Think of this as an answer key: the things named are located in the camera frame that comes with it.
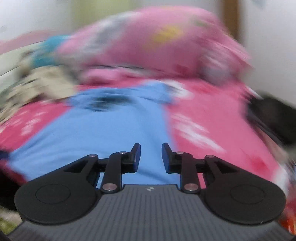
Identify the pink floral bed sheet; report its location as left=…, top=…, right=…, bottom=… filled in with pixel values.
left=1, top=78, right=288, bottom=209

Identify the blue t-shirt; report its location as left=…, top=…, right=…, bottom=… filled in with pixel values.
left=9, top=81, right=179, bottom=185

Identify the black storage bag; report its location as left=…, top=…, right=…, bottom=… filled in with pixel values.
left=246, top=95, right=295, bottom=146

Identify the pink floral quilt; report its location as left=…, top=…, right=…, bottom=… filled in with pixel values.
left=57, top=6, right=249, bottom=80

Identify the beige jacket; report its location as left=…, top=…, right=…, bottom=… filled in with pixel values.
left=1, top=52, right=77, bottom=124

